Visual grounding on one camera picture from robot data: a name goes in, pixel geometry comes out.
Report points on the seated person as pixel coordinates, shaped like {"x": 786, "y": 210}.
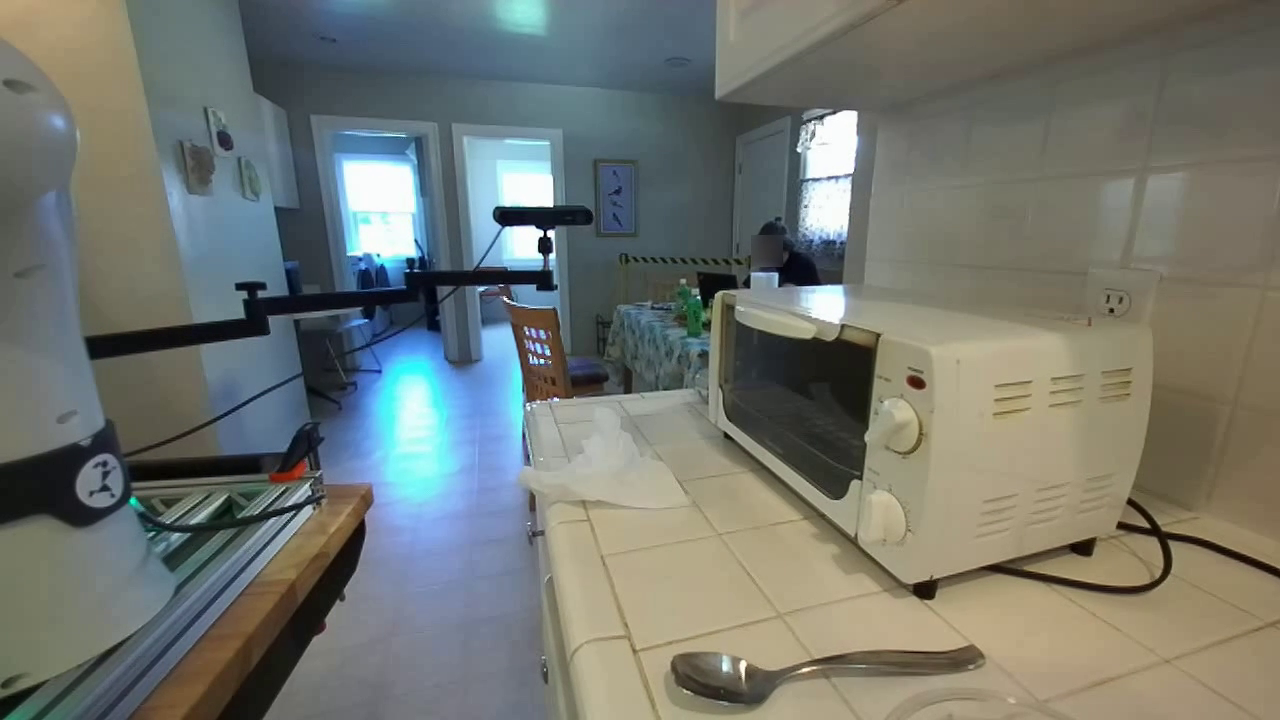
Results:
{"x": 779, "y": 252}

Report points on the metal spoon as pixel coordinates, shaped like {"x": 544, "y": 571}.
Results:
{"x": 741, "y": 682}

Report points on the green bottle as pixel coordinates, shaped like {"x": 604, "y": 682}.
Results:
{"x": 691, "y": 308}

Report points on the framed wall picture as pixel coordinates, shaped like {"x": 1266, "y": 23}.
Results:
{"x": 617, "y": 198}

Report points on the black stereo camera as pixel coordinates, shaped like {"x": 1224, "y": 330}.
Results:
{"x": 540, "y": 216}

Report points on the wooden chair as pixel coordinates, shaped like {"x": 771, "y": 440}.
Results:
{"x": 544, "y": 364}

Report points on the upper white cabinet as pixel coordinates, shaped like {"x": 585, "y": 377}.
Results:
{"x": 884, "y": 52}

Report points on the white wall outlet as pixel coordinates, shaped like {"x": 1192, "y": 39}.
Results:
{"x": 1120, "y": 293}

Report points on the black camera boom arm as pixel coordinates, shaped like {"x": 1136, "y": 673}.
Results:
{"x": 259, "y": 308}

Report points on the floral cloth table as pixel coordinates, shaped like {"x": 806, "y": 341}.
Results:
{"x": 652, "y": 349}

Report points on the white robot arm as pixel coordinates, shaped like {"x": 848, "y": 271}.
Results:
{"x": 78, "y": 571}

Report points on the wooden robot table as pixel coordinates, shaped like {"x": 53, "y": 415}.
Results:
{"x": 244, "y": 657}

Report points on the white toaster oven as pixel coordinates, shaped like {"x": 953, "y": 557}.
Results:
{"x": 938, "y": 438}

